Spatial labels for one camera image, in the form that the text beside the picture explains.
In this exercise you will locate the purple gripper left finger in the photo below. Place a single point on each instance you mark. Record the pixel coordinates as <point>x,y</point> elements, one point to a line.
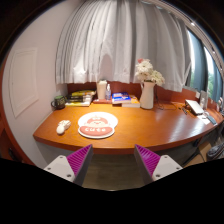
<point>72,167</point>

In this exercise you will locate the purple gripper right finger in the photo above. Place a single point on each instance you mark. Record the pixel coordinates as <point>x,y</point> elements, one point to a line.
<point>152,166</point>

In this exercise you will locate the white computer mouse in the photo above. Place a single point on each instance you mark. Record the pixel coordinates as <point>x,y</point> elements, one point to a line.
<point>63,126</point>

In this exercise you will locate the round pink cartoon mouse pad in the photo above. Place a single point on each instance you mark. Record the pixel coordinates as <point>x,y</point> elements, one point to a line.
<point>97,125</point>

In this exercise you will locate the dark green mug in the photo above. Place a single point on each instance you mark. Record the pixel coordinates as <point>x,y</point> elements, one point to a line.
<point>58,102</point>

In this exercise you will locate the stack of dark books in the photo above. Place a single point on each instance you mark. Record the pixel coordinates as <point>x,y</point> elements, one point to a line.
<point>80,98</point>

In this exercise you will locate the white laptop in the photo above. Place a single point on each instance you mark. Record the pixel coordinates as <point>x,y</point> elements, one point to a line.
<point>195,107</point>

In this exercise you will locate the white ceramic vase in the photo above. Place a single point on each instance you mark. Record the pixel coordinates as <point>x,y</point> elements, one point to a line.
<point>147,95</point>

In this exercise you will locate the blue and white book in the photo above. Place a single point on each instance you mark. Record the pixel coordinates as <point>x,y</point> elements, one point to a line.
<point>119,98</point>

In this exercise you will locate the clear sanitizer bottle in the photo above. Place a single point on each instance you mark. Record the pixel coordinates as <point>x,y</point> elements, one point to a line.
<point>108,92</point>

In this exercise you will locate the white tissue box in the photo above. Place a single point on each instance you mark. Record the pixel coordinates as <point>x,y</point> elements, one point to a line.
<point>101,89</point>

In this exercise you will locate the white flower bouquet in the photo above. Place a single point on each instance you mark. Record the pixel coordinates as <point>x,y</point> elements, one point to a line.
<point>146,73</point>

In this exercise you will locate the white sheer curtain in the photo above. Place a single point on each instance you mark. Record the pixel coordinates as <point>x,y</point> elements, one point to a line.
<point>103,39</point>

